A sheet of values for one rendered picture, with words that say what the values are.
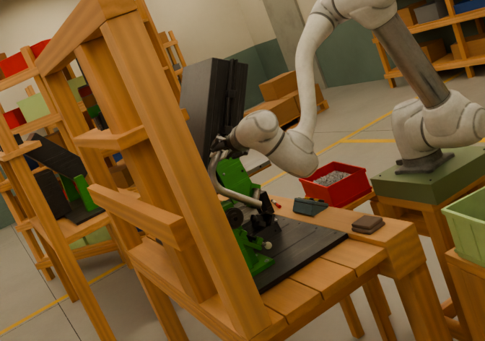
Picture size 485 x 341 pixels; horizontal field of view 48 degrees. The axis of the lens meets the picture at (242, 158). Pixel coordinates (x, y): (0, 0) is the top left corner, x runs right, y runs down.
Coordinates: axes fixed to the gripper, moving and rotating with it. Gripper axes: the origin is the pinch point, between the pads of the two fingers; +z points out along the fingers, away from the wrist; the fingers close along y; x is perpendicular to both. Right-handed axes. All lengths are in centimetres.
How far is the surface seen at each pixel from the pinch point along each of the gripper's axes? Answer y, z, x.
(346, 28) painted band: -290, 539, -543
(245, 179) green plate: -19.3, 17.4, -1.9
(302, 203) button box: -45.7, 14.7, -2.0
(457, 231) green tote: -65, -56, 12
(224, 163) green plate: -8.4, 17.9, -4.4
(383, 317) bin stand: -113, 35, 25
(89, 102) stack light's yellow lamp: 50, 29, -8
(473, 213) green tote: -70, -56, 4
